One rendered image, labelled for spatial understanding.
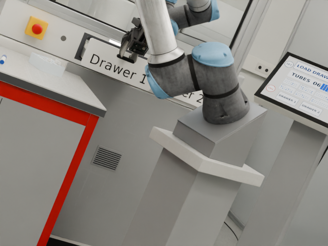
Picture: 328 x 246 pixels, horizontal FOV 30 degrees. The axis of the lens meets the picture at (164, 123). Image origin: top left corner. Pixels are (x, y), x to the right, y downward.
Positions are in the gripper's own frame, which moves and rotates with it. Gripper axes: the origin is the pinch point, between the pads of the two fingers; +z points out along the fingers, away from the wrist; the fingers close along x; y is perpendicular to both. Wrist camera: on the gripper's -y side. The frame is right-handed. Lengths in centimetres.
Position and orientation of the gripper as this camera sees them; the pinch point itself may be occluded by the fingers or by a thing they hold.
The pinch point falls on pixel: (125, 56)
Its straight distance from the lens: 235.0
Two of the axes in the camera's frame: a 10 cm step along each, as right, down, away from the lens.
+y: 0.0, 7.3, -6.8
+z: -4.8, 6.0, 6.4
